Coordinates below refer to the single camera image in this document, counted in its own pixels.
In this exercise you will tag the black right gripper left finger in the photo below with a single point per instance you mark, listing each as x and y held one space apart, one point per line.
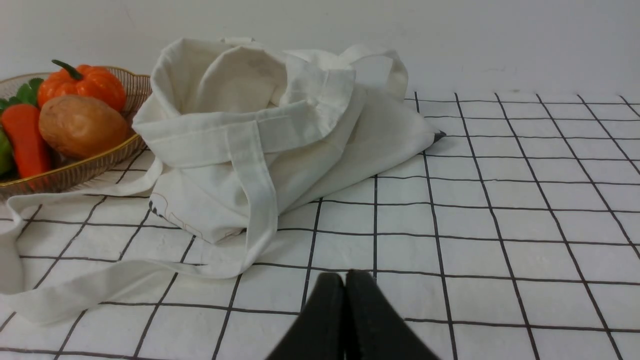
316 333

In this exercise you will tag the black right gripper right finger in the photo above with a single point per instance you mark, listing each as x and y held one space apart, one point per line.
374 330

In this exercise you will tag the white canvas tote bag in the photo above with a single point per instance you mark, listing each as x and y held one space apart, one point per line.
241 133

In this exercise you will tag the white checkered tablecloth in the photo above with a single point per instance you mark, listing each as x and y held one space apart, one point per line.
516 237

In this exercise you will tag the brown toy potato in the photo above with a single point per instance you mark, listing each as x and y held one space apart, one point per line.
81 127

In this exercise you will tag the orange toy pumpkin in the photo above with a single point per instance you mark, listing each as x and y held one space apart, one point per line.
83 80

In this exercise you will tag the green toy cucumber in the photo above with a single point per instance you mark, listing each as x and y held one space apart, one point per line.
6 154

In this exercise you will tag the orange toy carrot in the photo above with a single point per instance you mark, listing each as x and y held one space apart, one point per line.
20 116

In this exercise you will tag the gold wire basket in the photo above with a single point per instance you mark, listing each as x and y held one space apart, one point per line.
68 173

